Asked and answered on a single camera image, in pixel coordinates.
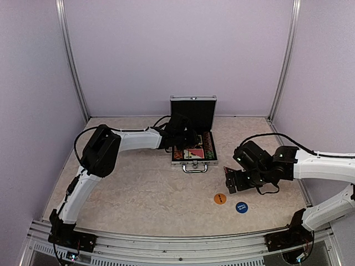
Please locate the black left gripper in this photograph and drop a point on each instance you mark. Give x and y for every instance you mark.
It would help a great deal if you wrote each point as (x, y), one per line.
(193, 140)

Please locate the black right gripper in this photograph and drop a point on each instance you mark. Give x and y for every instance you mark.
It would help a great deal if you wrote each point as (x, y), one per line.
(241, 183)

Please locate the orange big blind button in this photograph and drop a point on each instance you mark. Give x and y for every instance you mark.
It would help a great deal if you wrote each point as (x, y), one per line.
(220, 198)

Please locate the blue small blind button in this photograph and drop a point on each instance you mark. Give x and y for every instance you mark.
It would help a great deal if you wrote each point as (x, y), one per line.
(241, 207)

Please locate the black red triangular dealer button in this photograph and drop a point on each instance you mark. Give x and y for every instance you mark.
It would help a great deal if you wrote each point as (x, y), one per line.
(228, 170)

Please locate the green poker chip stack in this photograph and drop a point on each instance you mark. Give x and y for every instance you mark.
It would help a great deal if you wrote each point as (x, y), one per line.
(210, 155)

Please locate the aluminium poker set case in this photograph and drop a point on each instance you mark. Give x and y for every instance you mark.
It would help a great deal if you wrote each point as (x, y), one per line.
(200, 112)

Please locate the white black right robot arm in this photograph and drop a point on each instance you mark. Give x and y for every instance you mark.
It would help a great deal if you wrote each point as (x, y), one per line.
(295, 162)

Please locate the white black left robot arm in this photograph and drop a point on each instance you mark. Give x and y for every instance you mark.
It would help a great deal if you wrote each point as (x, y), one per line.
(98, 160)

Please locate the red playing card deck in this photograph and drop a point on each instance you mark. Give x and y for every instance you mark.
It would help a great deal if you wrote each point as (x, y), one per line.
(194, 154)

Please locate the right chip row in case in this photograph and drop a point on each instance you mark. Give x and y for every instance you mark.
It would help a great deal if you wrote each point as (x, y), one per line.
(208, 143)

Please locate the front aluminium rail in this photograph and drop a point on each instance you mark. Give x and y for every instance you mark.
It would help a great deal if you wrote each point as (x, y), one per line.
(124, 249)

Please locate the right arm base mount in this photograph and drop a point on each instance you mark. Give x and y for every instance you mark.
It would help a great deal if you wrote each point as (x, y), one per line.
(278, 241)

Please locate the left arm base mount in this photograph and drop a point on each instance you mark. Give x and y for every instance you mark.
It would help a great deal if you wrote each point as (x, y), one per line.
(74, 240)

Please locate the right aluminium frame post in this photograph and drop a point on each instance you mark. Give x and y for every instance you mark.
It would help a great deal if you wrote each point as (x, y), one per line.
(295, 14)

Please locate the aluminium frame post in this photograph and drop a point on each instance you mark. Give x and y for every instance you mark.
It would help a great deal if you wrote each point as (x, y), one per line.
(295, 14)
(60, 7)

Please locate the left aluminium frame post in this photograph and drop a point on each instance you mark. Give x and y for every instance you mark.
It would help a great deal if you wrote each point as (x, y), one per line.
(60, 7)

